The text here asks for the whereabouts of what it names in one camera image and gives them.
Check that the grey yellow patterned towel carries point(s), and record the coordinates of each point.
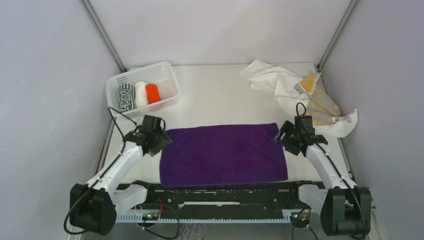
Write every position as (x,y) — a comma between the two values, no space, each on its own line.
(320,106)

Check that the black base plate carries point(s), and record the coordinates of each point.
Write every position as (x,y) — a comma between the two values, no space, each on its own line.
(223,199)

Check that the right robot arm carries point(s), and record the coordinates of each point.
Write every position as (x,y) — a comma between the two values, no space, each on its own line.
(344,207)

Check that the white plastic basket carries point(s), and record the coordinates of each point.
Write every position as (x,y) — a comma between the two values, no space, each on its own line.
(161,74)

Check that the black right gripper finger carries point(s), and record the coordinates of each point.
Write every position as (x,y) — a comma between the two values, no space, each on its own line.
(285,133)
(292,146)

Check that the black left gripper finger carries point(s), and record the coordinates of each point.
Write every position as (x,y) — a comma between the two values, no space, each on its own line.
(154,150)
(164,139)

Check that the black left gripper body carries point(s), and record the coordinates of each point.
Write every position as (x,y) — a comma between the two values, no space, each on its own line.
(157,137)

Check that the small white towel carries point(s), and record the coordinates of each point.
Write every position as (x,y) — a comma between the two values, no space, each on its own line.
(261,75)

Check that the white slotted cable duct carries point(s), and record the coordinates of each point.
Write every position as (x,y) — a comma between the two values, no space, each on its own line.
(168,217)

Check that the aluminium corner post right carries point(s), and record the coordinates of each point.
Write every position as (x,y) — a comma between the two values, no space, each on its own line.
(347,15)

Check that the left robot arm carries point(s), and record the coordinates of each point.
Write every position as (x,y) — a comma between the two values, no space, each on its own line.
(95,205)

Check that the orange towel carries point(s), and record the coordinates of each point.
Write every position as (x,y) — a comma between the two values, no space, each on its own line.
(153,94)

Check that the aluminium corner post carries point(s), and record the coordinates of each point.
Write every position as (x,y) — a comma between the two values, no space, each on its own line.
(102,32)
(347,15)

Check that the aluminium corner post left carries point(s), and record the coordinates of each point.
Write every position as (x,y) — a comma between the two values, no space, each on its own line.
(102,32)

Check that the purple towel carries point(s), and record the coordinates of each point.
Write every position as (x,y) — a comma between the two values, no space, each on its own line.
(215,155)

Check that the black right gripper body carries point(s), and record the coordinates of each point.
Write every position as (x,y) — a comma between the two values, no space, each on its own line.
(294,134)

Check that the large white towel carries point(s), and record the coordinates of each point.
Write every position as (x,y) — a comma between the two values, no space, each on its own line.
(293,102)

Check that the rolled white towel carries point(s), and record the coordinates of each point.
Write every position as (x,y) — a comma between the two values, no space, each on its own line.
(141,98)

